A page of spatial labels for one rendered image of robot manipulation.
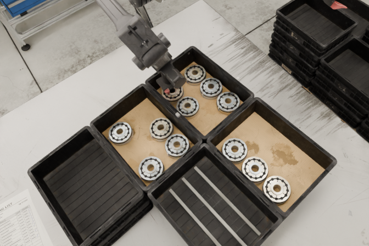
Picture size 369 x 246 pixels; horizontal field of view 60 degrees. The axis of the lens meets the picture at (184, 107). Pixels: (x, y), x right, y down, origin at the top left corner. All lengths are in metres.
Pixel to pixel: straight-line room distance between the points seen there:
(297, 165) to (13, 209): 1.25
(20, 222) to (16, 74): 1.73
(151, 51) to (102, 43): 2.13
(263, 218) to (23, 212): 1.04
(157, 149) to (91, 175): 0.30
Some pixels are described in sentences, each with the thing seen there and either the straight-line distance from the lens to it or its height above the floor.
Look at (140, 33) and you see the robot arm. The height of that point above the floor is 1.50.
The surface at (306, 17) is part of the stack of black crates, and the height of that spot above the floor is 0.49.
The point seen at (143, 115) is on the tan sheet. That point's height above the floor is 0.83.
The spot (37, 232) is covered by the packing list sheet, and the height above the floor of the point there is 0.70.
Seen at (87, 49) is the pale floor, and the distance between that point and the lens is 2.97.
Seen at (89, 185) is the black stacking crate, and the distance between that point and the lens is 1.40.
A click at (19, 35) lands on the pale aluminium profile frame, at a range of 3.16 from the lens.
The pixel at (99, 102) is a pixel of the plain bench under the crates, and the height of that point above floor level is 0.70.
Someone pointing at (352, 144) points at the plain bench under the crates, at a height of 0.70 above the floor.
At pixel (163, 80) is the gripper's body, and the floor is 0.98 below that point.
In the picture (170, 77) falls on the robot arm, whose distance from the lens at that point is 1.24.
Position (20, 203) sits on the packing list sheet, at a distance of 1.67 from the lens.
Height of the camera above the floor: 2.08
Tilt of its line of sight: 60 degrees down
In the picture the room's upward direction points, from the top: 11 degrees counter-clockwise
